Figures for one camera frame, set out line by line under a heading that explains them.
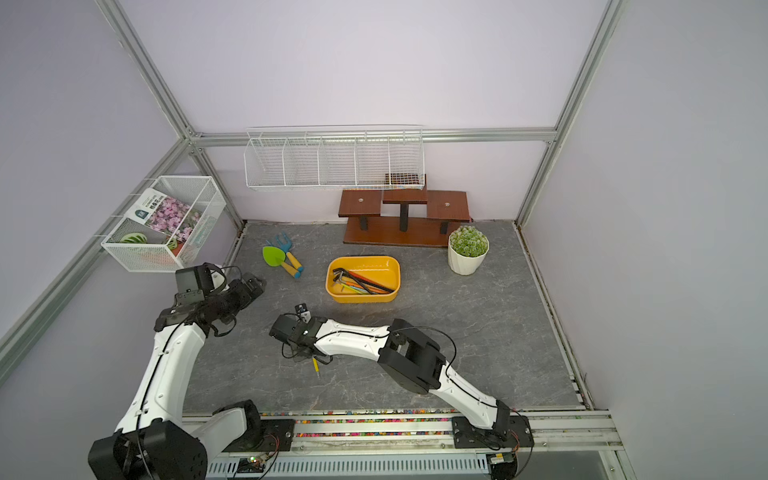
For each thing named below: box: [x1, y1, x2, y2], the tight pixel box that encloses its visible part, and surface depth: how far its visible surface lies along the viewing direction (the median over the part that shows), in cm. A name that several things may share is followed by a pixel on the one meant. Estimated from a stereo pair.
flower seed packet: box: [124, 188, 202, 241], surface depth 76 cm
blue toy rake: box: [276, 231, 304, 272], surface depth 114 cm
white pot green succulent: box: [448, 225, 490, 276], surface depth 99 cm
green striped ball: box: [120, 232, 148, 244], surface depth 72 cm
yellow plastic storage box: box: [325, 256, 402, 303], surface depth 103 cm
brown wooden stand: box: [338, 188, 471, 248], surface depth 111 cm
